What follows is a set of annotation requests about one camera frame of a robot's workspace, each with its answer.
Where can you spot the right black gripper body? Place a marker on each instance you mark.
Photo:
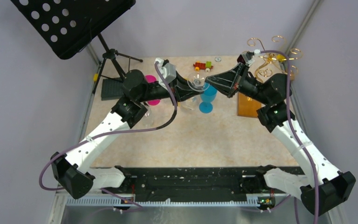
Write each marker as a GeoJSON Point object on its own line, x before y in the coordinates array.
{"type": "Point", "coordinates": [244, 77]}

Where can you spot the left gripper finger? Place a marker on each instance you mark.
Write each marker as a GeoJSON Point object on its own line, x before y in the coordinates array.
{"type": "Point", "coordinates": [182, 83]}
{"type": "Point", "coordinates": [190, 93]}

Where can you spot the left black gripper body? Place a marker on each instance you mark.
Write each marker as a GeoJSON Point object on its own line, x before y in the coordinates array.
{"type": "Point", "coordinates": [174, 86]}

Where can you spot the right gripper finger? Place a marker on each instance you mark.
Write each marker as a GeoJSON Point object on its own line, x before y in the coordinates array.
{"type": "Point", "coordinates": [232, 75]}
{"type": "Point", "coordinates": [227, 89]}

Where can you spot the clear wine glass back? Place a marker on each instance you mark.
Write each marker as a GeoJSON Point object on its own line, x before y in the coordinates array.
{"type": "Point", "coordinates": [196, 83]}

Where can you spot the clear wine glass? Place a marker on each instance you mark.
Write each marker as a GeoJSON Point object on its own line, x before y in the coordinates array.
{"type": "Point", "coordinates": [196, 83]}
{"type": "Point", "coordinates": [148, 118]}

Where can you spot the blue wine glass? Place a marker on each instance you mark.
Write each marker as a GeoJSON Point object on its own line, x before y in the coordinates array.
{"type": "Point", "coordinates": [207, 97]}

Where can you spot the pink wine glass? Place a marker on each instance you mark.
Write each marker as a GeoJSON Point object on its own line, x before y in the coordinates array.
{"type": "Point", "coordinates": [151, 79]}

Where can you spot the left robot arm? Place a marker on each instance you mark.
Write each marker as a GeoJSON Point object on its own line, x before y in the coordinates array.
{"type": "Point", "coordinates": [72, 167]}

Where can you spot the gold wine glass rack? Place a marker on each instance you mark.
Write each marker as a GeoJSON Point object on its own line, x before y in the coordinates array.
{"type": "Point", "coordinates": [265, 66]}

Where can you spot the colourful toy train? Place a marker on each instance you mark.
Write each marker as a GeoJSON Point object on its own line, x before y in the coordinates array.
{"type": "Point", "coordinates": [207, 66]}

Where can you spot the black foot pedal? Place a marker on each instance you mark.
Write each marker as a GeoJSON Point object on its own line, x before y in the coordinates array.
{"type": "Point", "coordinates": [111, 89]}

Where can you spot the black perforated music stand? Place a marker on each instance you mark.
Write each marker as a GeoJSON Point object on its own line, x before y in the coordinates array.
{"type": "Point", "coordinates": [68, 26]}

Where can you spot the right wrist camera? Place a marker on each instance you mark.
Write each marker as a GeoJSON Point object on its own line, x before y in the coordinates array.
{"type": "Point", "coordinates": [248, 57]}

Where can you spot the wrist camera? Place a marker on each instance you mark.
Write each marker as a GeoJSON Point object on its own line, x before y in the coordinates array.
{"type": "Point", "coordinates": [165, 69]}
{"type": "Point", "coordinates": [248, 57]}

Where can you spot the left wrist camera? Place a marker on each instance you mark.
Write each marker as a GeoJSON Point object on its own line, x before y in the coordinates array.
{"type": "Point", "coordinates": [165, 69]}

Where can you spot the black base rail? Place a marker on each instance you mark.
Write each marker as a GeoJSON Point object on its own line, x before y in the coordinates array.
{"type": "Point", "coordinates": [185, 184]}

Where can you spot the aluminium frame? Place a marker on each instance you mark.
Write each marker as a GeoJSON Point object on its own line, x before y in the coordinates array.
{"type": "Point", "coordinates": [102, 207]}

